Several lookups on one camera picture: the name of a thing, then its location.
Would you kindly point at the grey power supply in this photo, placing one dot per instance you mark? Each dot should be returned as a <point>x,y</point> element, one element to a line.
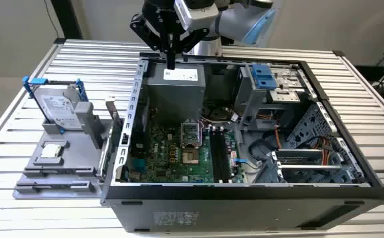
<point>175,99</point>

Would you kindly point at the green graphics card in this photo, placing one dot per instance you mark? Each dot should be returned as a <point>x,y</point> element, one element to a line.
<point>117,129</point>

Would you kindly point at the hard disk in blue carrier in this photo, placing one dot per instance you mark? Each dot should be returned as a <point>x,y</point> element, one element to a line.
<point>58,106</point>

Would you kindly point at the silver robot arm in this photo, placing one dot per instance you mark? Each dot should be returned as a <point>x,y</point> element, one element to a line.
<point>235,24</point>

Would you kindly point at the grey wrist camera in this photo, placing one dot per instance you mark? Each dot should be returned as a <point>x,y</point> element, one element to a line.
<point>197,12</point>

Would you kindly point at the blue drive latch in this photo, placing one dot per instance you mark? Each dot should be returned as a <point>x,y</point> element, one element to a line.
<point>262,77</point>

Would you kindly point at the teal expansion slot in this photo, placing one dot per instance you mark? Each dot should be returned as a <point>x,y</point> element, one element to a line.
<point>139,165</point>

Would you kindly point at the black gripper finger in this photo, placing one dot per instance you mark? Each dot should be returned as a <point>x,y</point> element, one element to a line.
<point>193,39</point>
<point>149,34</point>

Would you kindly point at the black upright post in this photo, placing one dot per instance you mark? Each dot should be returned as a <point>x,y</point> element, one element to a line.
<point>67,19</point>

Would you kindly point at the silver CPU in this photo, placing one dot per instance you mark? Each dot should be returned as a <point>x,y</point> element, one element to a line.
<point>51,150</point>

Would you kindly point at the grey disk bay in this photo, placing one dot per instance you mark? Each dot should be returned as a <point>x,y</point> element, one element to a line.
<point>298,155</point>

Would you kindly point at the green motherboard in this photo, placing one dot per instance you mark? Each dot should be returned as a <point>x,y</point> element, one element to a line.
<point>166,158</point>

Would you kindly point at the grey parts rack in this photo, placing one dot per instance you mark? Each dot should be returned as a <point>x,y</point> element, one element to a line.
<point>79,153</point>

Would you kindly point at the CPU socket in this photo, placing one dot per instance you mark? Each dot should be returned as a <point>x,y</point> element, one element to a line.
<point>191,156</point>

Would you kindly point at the black RAM slot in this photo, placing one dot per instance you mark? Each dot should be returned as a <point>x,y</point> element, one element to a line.
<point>225,153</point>
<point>217,153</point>

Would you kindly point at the dark RAM stick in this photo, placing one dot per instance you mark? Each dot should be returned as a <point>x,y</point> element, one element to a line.
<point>57,184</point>
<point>59,170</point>

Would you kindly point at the black open PC case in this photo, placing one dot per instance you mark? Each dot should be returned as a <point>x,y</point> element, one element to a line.
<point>213,210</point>

